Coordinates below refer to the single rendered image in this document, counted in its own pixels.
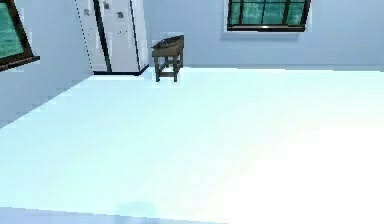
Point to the small brown wooden table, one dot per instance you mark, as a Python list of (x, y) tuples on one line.
[(168, 50)]

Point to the white fridge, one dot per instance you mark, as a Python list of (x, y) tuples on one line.
[(116, 36)]

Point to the black framed window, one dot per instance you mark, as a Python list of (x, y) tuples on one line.
[(268, 15)]

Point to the brown framed window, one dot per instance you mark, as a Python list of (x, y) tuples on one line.
[(10, 36)]

